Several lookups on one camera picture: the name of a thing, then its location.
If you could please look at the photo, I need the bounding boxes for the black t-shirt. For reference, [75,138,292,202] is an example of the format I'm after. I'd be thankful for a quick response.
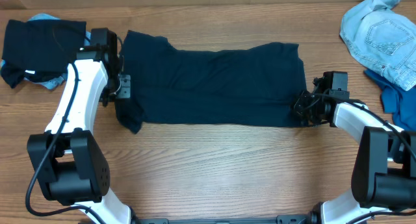
[115,31,306,132]

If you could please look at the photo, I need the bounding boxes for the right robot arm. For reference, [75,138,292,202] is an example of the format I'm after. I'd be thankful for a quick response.
[278,71,415,223]

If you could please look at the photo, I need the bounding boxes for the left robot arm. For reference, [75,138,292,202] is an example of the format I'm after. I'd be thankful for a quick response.
[25,28,139,224]

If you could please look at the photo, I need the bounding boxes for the folded black shirt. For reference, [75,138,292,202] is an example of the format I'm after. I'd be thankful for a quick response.
[2,19,86,74]

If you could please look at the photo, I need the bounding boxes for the folded light blue jeans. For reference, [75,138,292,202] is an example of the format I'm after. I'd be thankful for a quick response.
[1,14,90,90]

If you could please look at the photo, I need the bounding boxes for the black garment under stack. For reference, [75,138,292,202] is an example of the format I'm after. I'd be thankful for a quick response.
[1,61,68,90]

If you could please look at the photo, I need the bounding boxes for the dark blue garment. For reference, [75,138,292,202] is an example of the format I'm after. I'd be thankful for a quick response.
[364,69,415,131]

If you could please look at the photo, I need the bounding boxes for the crumpled light denim jeans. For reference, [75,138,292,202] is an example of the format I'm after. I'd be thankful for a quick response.
[340,0,415,91]

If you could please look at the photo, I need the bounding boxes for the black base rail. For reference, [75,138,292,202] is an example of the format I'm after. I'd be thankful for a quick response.
[131,215,309,224]

